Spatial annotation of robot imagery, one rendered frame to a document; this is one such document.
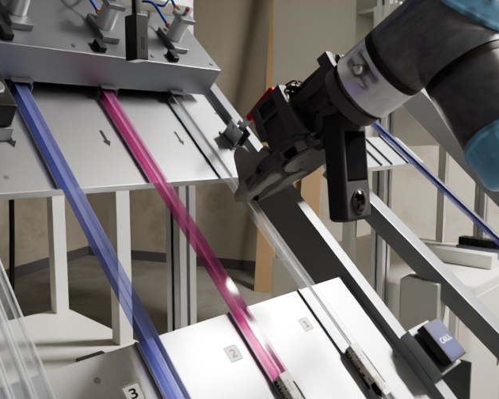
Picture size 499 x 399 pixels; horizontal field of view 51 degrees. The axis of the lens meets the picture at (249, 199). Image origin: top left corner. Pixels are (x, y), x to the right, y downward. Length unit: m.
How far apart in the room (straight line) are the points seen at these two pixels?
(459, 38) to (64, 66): 0.43
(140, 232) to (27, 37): 3.97
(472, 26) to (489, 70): 0.04
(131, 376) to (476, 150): 0.34
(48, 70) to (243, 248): 3.56
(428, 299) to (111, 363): 0.53
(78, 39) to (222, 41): 3.53
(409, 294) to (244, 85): 3.34
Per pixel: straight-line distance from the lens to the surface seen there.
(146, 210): 4.50
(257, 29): 4.09
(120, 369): 0.46
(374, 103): 0.52
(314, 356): 0.57
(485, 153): 0.47
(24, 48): 0.64
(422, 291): 0.85
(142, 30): 0.55
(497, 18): 0.49
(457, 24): 0.49
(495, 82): 0.47
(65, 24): 0.70
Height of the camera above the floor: 1.02
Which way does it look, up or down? 7 degrees down
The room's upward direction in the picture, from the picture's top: straight up
